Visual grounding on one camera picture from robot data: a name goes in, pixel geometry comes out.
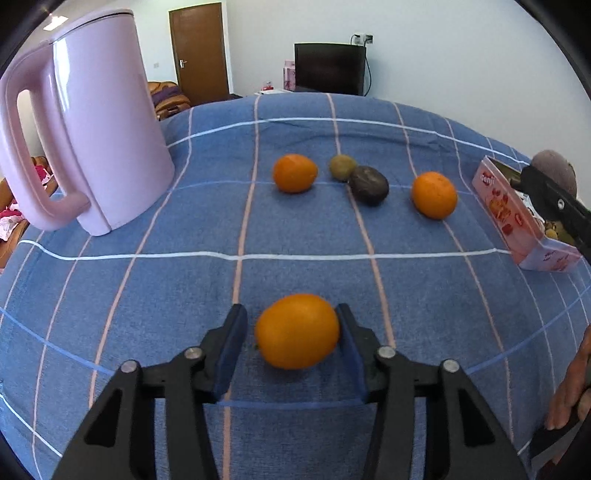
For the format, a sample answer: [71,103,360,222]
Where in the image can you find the dark wrinkled passion fruit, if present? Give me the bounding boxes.
[348,165,390,208]

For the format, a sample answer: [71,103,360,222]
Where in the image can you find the orange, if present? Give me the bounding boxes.
[272,154,319,193]
[411,171,458,220]
[255,294,341,370]

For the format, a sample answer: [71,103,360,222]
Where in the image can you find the pink rectangular tin box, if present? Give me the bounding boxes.
[472,155,583,274]

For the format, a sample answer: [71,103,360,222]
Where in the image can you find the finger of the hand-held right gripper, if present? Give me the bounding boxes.
[510,165,591,266]

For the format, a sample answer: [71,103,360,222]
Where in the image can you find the person's right hand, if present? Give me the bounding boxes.
[545,325,591,432]

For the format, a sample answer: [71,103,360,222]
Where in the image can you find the small green round fruit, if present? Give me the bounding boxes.
[329,154,358,182]

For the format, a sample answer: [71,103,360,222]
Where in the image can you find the brown wooden door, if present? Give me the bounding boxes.
[168,2,230,106]

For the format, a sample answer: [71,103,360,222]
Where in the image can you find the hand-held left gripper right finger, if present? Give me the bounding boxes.
[336,303,529,480]

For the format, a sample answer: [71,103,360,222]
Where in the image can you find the pink electric kettle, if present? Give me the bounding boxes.
[0,9,176,237]

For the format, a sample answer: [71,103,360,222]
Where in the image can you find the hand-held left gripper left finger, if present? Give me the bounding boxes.
[51,303,249,480]

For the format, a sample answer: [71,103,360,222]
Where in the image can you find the brown leather armchair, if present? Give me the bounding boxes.
[148,80,192,121]

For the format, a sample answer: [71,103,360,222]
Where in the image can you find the black television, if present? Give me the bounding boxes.
[294,42,368,97]

